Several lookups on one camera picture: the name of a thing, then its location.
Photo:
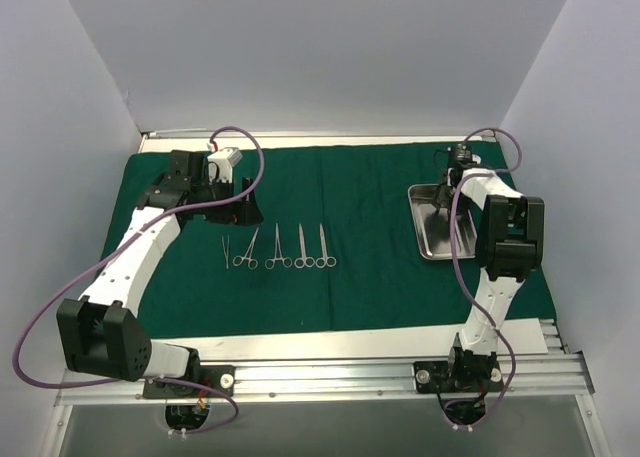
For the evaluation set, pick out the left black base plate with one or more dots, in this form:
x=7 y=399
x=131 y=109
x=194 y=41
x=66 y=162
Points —
x=219 y=377

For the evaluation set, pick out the front aluminium rail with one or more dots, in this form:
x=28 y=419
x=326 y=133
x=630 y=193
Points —
x=348 y=380

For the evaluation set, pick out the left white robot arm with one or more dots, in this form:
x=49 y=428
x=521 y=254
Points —
x=100 y=331

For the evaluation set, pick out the steel hemostat forceps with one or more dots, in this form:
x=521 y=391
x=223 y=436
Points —
x=278 y=258
x=247 y=259

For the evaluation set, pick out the steel instrument tray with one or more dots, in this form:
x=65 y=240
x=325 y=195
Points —
x=432 y=226

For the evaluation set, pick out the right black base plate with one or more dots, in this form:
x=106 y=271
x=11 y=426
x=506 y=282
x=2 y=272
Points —
x=448 y=378

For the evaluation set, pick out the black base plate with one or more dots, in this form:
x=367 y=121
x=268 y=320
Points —
x=219 y=377
x=448 y=378

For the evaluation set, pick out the rear aluminium rail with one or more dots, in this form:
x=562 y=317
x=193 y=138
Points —
x=173 y=133

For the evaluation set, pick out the steel tweezers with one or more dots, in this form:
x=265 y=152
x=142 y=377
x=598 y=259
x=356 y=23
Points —
x=225 y=241

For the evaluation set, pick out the steel surgical scissors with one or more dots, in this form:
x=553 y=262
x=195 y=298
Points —
x=325 y=260
x=303 y=260

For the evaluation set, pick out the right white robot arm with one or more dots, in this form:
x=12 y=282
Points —
x=509 y=247

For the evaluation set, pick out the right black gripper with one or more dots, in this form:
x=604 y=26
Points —
x=445 y=197

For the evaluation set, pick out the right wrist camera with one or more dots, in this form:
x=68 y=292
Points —
x=461 y=156

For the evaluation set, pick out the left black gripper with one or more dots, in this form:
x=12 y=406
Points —
x=236 y=209

